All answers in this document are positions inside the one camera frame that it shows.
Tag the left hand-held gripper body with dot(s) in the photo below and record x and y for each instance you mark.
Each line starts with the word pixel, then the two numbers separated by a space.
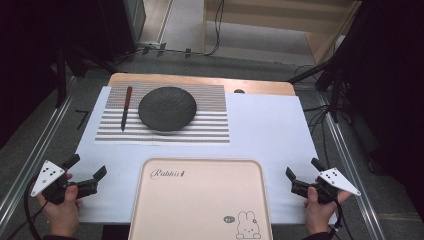
pixel 46 176

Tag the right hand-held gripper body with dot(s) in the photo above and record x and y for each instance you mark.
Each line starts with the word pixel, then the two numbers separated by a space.
pixel 336 180

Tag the person's right hand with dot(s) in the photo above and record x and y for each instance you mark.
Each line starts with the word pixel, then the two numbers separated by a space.
pixel 319 216

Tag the person's left hand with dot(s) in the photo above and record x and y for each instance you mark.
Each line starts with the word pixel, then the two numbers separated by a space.
pixel 62 218

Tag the white table sheet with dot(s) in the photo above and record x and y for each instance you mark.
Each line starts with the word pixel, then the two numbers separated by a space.
pixel 266 133

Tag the black tripod stand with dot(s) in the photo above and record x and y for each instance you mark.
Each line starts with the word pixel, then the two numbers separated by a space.
pixel 335 86

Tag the black metal stand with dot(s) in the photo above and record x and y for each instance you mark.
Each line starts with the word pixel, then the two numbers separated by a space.
pixel 61 76

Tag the wooden board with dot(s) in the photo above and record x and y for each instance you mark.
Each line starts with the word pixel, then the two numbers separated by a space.
pixel 260 87

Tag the dark round slate plate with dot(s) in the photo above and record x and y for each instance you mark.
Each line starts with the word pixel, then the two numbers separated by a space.
pixel 167 108

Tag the striped placemat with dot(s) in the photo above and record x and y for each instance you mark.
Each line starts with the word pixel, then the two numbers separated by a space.
pixel 210 128

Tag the pink tray with rabbit print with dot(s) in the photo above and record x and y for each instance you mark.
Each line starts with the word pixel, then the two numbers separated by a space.
pixel 200 200

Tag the small dark round object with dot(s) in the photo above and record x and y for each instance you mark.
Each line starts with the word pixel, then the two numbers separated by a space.
pixel 239 91

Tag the white power strip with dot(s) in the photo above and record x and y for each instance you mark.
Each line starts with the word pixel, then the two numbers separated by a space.
pixel 150 44

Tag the wooden platform step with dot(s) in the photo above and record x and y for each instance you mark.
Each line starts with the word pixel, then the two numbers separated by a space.
pixel 266 30

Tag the dark cabinet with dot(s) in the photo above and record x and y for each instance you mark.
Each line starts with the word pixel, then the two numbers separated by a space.
pixel 130 23

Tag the aluminium floor rail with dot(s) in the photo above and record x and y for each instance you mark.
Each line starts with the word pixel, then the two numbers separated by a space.
pixel 353 166
pixel 31 160

